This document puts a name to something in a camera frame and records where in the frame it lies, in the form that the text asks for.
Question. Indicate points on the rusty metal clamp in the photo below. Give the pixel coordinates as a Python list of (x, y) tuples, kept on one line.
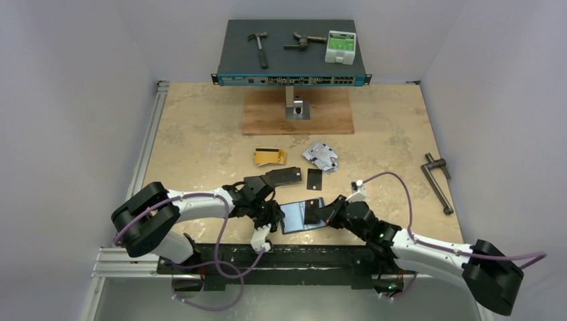
[(303, 41)]

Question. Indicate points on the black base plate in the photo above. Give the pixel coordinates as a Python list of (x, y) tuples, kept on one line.
[(355, 266)]

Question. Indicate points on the aluminium frame rail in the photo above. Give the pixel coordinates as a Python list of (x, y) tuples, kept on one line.
[(197, 144)]

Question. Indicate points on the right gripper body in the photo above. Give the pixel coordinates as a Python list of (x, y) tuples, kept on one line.
[(335, 212)]

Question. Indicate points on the plywood board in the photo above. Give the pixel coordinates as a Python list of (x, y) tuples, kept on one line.
[(271, 112)]

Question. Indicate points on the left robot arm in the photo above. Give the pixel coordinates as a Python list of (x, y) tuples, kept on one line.
[(144, 223)]

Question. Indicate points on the white green box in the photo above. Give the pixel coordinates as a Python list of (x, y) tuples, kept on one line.
[(340, 47)]

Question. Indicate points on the black credit card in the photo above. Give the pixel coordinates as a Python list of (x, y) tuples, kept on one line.
[(310, 207), (314, 179)]

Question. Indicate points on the network switch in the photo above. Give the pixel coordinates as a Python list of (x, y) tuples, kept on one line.
[(239, 63)]

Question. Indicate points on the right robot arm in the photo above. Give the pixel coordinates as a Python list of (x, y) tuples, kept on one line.
[(493, 279)]

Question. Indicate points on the metal bracket stand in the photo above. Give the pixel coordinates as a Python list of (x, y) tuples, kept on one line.
[(296, 107)]

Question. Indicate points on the black card pile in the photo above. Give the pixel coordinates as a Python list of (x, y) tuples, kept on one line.
[(286, 176)]

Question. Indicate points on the hammer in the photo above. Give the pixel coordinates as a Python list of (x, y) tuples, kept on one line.
[(261, 52)]

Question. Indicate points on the navy blue card holder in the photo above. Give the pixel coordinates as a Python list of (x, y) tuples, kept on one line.
[(293, 222)]

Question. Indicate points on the metal crank handle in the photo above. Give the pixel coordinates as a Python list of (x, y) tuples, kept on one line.
[(427, 169)]

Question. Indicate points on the loose black credit card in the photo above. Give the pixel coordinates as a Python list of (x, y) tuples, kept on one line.
[(314, 179)]

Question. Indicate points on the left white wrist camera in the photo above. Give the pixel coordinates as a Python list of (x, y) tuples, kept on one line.
[(259, 241)]

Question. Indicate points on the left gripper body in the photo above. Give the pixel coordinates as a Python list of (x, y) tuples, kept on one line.
[(265, 214)]

